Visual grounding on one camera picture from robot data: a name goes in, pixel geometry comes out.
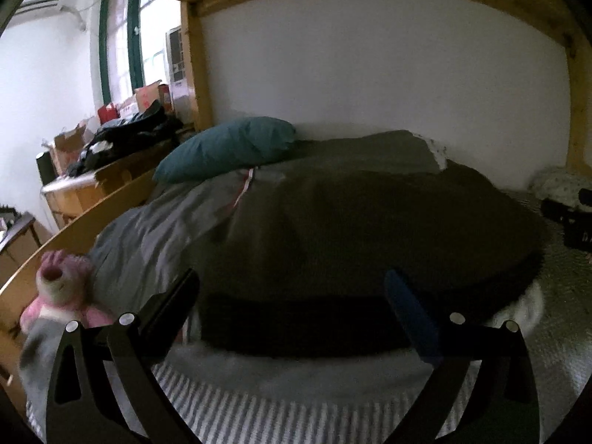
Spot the wooden bunk bed frame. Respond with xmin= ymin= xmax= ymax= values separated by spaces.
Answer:
xmin=0 ymin=0 xmax=592 ymax=408

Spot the black metal rack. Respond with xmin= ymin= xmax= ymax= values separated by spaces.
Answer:
xmin=0 ymin=203 xmax=42 ymax=260

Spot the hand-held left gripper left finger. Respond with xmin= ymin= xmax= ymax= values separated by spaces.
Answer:
xmin=46 ymin=267 xmax=201 ymax=444

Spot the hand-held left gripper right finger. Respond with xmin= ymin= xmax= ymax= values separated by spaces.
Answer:
xmin=384 ymin=268 xmax=542 ymax=444

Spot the brown cardboard box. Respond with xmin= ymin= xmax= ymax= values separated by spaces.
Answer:
xmin=53 ymin=122 xmax=95 ymax=172

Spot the wooden desk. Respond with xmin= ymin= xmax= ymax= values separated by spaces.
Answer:
xmin=41 ymin=141 xmax=186 ymax=232

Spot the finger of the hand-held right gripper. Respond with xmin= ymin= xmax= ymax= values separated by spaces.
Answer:
xmin=541 ymin=198 xmax=579 ymax=219

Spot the pink plush toy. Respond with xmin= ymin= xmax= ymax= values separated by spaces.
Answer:
xmin=19 ymin=250 xmax=116 ymax=334

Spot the green framed window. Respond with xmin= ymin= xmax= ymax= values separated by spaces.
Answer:
xmin=92 ymin=0 xmax=183 ymax=112

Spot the black clothes pile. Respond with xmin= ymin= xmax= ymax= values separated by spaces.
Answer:
xmin=69 ymin=102 xmax=183 ymax=176

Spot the grey quilt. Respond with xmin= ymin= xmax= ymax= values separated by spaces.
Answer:
xmin=88 ymin=166 xmax=260 ymax=306

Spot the red and white cardboard box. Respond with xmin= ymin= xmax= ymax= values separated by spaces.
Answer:
xmin=134 ymin=81 xmax=172 ymax=112

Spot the dotted white pillow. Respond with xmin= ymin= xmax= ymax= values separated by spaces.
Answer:
xmin=529 ymin=166 xmax=592 ymax=209

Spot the checkered bed sheet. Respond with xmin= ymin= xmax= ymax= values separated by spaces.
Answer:
xmin=23 ymin=185 xmax=592 ymax=444

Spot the teal pillow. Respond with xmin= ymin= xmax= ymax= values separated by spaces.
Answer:
xmin=152 ymin=117 xmax=297 ymax=185

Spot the grey lettered hoodie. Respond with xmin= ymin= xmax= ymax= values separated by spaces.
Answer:
xmin=187 ymin=166 xmax=546 ymax=359

